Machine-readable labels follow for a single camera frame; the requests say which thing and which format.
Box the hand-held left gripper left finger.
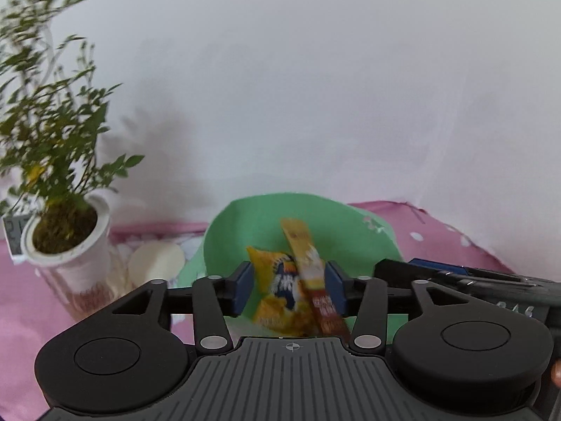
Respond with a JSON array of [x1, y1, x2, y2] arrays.
[[111, 261, 256, 354]]

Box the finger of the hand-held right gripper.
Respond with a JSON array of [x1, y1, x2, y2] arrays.
[[409, 258, 524, 285], [374, 258, 471, 288]]

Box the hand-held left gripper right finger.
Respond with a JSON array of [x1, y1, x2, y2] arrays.
[[324, 260, 476, 354]]

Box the yellow snack packet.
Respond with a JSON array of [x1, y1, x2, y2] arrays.
[[246, 246, 326, 339]]

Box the green bowl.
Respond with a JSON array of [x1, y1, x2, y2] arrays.
[[174, 192, 405, 339]]

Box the orange stick packet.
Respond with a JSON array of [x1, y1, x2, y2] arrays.
[[280, 218, 352, 343]]

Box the clear plastic plant cup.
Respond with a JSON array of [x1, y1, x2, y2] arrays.
[[20, 193, 129, 322]]

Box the pink printed tablecloth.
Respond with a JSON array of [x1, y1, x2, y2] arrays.
[[0, 201, 519, 404]]

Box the small green plant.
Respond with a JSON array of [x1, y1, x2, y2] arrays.
[[0, 0, 146, 256]]

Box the white digital clock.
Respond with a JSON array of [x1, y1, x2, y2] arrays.
[[2, 214, 32, 267]]

